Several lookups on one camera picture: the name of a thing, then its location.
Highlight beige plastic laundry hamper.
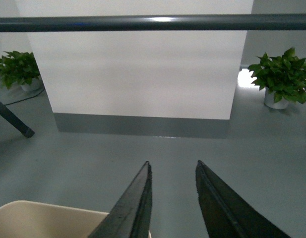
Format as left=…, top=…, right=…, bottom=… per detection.
left=0, top=200, right=152, bottom=238

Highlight left potted green plant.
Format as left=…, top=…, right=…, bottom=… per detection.
left=0, top=51, right=42, bottom=92

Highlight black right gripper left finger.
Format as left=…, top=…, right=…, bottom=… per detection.
left=88, top=161, right=152, bottom=238

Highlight dark grey hanger rail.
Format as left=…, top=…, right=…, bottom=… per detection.
left=0, top=13, right=306, bottom=33

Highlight right potted green plant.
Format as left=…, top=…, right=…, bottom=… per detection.
left=248, top=48, right=306, bottom=110

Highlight black floor cable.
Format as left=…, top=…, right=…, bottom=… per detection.
left=3, top=87, right=46, bottom=106

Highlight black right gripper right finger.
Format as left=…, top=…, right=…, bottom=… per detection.
left=195, top=160, right=289, bottom=238

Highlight dark grey rack leg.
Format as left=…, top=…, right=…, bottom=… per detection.
left=0, top=101, right=35, bottom=138

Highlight potted green plant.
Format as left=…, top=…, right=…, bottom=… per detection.
left=0, top=51, right=42, bottom=92
left=248, top=48, right=306, bottom=110

